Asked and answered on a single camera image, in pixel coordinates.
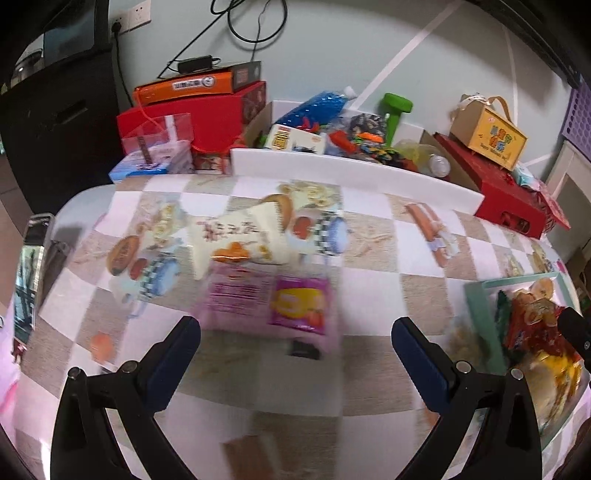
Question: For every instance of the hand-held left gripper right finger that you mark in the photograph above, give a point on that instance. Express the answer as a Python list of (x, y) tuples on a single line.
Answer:
[(415, 360)]

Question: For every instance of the purple perforated basket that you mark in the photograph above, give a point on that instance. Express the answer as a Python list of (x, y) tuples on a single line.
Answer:
[(579, 120)]

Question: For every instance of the black television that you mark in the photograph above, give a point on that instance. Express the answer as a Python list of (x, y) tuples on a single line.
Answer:
[(531, 23)]

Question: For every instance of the black cabinet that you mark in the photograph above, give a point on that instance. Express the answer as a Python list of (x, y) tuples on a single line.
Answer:
[(60, 124)]

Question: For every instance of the black power adapter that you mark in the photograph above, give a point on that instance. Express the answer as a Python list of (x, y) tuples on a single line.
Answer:
[(196, 63)]

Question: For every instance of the white desk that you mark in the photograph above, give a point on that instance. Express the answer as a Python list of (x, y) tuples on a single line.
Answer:
[(570, 184)]

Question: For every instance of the white storage box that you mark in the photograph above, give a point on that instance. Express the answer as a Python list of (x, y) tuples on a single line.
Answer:
[(351, 173)]

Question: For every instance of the orange flat box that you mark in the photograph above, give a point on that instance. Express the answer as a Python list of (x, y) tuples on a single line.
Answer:
[(184, 87)]

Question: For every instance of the black appliance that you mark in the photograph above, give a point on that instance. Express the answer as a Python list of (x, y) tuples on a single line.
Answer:
[(74, 27)]

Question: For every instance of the white wall socket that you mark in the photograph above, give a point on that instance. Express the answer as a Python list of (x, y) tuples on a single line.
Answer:
[(136, 11)]

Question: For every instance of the white calligraphy snack bag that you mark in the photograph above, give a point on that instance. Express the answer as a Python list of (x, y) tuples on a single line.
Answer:
[(240, 230)]

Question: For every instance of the yellow white small box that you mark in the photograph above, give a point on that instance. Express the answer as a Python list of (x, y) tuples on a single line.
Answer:
[(295, 138)]

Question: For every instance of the red snack packet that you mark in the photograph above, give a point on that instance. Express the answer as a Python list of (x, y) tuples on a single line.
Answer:
[(540, 341)]

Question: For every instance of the yellow carry box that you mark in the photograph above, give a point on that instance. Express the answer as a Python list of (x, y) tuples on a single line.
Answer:
[(489, 134)]

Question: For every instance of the green dumbbell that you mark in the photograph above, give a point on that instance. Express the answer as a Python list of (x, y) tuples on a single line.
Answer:
[(397, 104)]

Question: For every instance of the blue bottle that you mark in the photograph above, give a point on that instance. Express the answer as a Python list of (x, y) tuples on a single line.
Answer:
[(318, 106)]

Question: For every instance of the tissue packet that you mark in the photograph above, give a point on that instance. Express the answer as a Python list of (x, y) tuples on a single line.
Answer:
[(526, 177)]

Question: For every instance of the large red gift box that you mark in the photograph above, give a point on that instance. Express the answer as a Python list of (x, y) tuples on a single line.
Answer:
[(498, 194)]

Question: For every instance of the pink snack packet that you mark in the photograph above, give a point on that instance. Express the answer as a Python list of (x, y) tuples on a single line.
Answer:
[(240, 295)]

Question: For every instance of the clear plastic bottle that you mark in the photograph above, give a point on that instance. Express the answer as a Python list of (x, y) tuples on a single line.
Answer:
[(434, 164)]

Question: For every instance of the colourful toy heap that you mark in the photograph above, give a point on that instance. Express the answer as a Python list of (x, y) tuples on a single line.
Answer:
[(369, 134)]

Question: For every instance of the large clear bread bag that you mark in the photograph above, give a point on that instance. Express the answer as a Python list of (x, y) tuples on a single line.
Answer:
[(540, 401)]

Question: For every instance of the light blue box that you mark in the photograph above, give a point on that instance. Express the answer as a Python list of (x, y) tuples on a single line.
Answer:
[(143, 166)]

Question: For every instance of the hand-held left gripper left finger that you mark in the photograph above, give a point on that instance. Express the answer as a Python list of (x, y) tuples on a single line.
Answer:
[(171, 357)]

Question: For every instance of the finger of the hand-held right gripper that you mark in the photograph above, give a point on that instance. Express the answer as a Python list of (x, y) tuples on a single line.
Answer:
[(576, 334)]

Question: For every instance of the smartphone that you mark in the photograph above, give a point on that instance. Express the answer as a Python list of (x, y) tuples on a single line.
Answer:
[(30, 277)]

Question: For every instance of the clear acrylic box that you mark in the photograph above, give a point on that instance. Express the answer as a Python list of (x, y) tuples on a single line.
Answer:
[(161, 134)]

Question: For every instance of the teal shallow tray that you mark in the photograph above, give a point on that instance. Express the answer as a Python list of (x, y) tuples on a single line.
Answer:
[(482, 314)]

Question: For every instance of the red cardboard box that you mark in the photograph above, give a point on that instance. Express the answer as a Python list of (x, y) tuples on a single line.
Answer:
[(207, 115)]

